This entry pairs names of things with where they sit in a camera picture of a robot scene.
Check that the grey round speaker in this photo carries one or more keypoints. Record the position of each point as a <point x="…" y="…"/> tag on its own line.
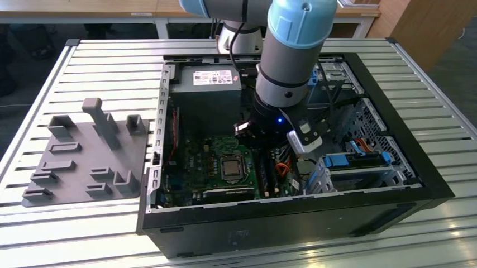
<point x="307" y="167"/>

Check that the grey power supply unit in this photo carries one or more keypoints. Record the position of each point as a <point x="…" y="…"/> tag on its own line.
<point x="205" y="111"/>

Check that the black graphics card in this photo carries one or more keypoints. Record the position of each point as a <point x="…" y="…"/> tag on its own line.
<point x="229" y="195"/>

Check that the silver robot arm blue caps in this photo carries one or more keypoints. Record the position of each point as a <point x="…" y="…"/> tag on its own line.
<point x="287" y="56"/>

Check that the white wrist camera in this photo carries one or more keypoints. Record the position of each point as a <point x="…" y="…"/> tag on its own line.
<point x="304" y="139"/>

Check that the wooden cabinet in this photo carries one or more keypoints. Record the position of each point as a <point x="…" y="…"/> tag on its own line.
<point x="428" y="28"/>

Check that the grey plastic parts rack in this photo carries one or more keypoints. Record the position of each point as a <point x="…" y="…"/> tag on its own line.
<point x="86" y="156"/>

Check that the green motherboard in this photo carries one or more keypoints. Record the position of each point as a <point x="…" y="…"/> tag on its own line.
<point x="201" y="156"/>

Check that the silver CPU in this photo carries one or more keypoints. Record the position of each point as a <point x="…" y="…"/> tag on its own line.
<point x="232" y="169"/>

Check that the wooden desk white frame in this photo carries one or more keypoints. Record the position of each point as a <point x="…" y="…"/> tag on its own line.
<point x="112" y="8"/>

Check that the black RAM slot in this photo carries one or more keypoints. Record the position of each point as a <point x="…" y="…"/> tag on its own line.
<point x="268" y="193"/>

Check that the black open PC case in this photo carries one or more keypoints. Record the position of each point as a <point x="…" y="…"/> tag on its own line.
<point x="261" y="223"/>

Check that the blue disk carrier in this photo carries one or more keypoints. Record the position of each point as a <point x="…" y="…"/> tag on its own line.
<point x="313" y="81"/>
<point x="337" y="161"/>

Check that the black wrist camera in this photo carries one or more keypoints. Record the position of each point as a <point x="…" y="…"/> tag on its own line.
<point x="244" y="129"/>

